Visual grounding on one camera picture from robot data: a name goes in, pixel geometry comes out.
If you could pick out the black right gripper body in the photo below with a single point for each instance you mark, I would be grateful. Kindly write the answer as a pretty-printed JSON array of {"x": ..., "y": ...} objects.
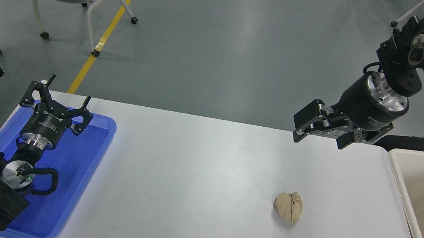
[{"x": 364, "y": 110}]

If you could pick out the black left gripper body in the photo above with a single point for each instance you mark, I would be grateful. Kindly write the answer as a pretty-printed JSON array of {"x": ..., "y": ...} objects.
[{"x": 47, "y": 124}]

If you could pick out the tan paper ball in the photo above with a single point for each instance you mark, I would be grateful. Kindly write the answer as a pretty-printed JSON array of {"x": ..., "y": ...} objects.
[{"x": 289, "y": 207}]

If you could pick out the person's forearm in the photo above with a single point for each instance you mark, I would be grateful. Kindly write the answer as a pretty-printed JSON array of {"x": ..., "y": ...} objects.
[{"x": 422, "y": 145}]

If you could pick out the blue plastic tray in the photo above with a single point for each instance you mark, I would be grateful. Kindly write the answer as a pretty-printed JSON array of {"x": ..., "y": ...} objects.
[{"x": 74, "y": 165}]

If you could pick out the white-framed chair on casters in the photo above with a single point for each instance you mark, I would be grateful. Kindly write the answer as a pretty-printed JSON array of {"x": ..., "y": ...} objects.
[{"x": 408, "y": 13}]

